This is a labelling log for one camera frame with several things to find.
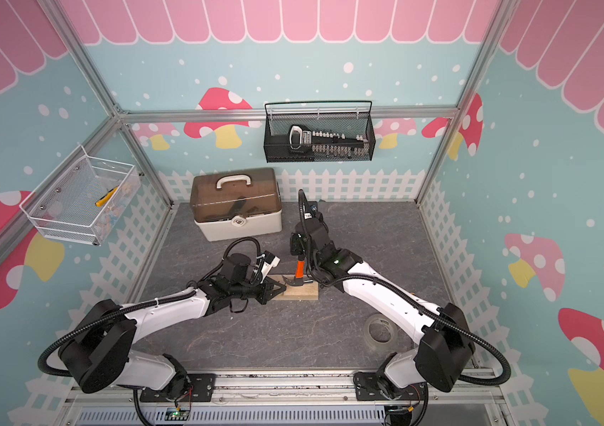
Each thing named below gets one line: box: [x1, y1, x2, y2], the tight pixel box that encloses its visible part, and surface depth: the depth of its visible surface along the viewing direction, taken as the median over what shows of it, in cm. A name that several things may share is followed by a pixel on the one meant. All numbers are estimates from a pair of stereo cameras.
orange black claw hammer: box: [282, 254, 314, 287], surface depth 85 cm
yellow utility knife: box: [94, 186, 119, 208], surface depth 77 cm
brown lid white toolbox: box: [189, 167, 284, 243], surface depth 100 cm
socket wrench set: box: [287, 124, 369, 158], surface depth 91 cm
